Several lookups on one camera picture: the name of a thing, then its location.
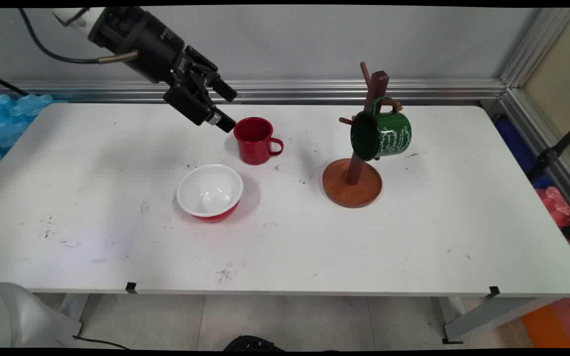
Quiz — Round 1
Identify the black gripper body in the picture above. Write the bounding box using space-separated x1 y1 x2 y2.
88 7 190 86

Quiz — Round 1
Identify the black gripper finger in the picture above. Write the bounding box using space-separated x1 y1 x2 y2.
184 46 238 102
163 74 237 134

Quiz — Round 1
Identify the green enamel mug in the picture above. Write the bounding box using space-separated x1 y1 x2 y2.
350 96 412 162

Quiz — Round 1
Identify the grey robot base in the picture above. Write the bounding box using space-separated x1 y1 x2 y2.
0 282 84 348

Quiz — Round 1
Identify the red enamel mug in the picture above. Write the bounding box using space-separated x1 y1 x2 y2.
233 117 284 166

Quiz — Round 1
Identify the white and red bowl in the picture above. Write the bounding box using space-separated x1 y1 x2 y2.
176 164 244 223

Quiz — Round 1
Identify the wooden mug tree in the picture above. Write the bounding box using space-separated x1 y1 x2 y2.
322 61 403 209

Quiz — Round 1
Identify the blue bubble wrap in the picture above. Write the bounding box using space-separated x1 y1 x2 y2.
0 94 68 181

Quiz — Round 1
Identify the grey table leg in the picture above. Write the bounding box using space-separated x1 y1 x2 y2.
60 293 90 323
431 296 559 345

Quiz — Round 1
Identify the black stand base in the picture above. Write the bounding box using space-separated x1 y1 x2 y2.
223 335 286 352

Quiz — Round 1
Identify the red plastic bag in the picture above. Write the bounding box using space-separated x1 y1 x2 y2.
535 187 570 270

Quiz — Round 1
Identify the black cable with metal plug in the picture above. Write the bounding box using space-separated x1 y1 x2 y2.
17 7 139 65

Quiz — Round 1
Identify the aluminium frame rail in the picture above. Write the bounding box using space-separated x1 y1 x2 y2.
0 78 506 105
502 88 570 229

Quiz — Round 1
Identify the thin black cable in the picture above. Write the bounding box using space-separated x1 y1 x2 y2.
0 71 29 96

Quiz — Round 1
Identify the black power cable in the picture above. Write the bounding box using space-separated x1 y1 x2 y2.
72 335 131 350

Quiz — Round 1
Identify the aluminium frame post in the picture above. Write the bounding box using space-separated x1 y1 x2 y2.
500 7 570 89

